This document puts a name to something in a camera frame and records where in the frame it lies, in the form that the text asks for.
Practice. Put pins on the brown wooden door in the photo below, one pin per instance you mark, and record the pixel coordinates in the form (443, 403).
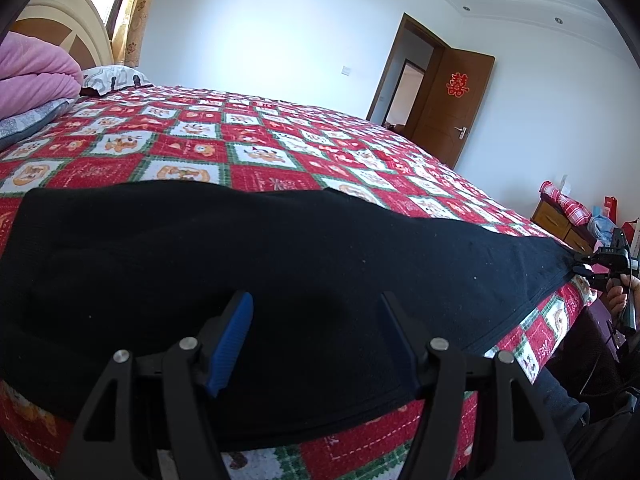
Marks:
(445, 122)

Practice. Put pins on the pink folded quilt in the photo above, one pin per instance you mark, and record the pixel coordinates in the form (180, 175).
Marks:
(33, 73)

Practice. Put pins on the grey patterned pillow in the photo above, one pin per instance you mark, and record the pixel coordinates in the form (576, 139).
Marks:
(22, 126)

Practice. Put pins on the person right hand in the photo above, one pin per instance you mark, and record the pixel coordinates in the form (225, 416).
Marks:
(615, 298)

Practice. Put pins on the red cartoon patchwork bedspread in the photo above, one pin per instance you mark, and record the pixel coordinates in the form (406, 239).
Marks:
(254, 144)

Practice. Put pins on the white patterned pillow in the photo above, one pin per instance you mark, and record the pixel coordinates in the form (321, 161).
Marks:
(102, 80)

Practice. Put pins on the red door decoration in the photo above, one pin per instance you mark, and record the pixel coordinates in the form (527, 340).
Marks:
(457, 85)

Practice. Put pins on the beige wooden headboard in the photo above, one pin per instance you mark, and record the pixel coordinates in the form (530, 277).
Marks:
(73, 25)

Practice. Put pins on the yellow curtain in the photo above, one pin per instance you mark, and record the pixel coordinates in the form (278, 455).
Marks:
(131, 20)

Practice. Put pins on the red checked cloth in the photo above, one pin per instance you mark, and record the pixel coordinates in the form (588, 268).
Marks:
(576, 213)

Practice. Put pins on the wooden bedside cabinet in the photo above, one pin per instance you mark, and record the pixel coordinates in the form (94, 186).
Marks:
(553, 220)

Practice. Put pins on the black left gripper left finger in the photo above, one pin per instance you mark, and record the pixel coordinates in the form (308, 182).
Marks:
(139, 400)

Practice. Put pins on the black pants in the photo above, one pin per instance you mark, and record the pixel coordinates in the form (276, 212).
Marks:
(138, 266)

